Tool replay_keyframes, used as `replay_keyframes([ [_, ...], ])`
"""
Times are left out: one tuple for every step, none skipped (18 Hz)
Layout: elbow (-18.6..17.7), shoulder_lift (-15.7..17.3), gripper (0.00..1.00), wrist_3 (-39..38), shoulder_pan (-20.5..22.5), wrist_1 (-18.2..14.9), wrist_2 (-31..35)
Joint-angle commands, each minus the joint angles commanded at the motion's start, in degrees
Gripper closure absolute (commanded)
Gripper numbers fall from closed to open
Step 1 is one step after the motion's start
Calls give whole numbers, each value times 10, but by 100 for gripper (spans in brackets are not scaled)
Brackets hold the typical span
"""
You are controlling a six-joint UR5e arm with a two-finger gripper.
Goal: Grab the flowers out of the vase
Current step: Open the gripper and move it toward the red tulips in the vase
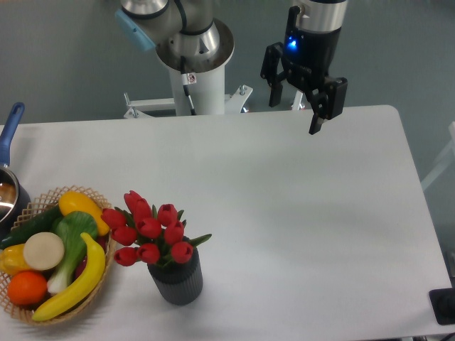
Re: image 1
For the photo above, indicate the red tulip bouquet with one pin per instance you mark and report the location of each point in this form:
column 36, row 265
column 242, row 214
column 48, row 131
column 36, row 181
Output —
column 153, row 235

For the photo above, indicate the yellow squash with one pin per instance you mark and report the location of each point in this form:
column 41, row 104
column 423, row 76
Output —
column 72, row 201

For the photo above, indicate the yellow plastic banana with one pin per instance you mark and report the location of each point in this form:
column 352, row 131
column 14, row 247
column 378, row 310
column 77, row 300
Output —
column 80, row 288

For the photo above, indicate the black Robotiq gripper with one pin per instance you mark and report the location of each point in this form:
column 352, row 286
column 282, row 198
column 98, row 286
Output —
column 306, row 57

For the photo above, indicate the black device at table edge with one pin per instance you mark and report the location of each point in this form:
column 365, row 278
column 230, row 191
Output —
column 442, row 301

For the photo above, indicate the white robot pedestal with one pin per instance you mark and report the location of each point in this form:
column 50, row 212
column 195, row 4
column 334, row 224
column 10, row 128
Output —
column 193, row 94

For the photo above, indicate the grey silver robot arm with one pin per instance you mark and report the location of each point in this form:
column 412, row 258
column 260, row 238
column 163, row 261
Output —
column 195, row 47

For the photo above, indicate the beige round disc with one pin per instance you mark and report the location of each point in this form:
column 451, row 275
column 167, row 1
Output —
column 43, row 251

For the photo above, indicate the white frame at right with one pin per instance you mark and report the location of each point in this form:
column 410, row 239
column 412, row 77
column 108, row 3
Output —
column 443, row 160

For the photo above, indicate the dark grey ribbed vase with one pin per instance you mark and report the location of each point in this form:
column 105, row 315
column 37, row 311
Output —
column 179, row 284

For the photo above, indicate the woven wicker basket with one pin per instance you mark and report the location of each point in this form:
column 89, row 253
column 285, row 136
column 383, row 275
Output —
column 38, row 205

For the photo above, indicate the blue handled saucepan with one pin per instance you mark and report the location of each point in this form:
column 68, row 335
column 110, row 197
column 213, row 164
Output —
column 14, row 198

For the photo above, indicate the yellow bell pepper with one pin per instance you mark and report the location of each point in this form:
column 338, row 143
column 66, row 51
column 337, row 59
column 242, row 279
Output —
column 12, row 260

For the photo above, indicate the orange plastic fruit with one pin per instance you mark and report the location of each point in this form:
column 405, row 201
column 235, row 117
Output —
column 27, row 288

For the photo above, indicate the green cucumber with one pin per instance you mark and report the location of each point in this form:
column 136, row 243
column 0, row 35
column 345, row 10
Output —
column 42, row 222

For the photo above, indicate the green white bok choy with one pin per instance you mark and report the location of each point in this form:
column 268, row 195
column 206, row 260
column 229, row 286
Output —
column 69, row 229

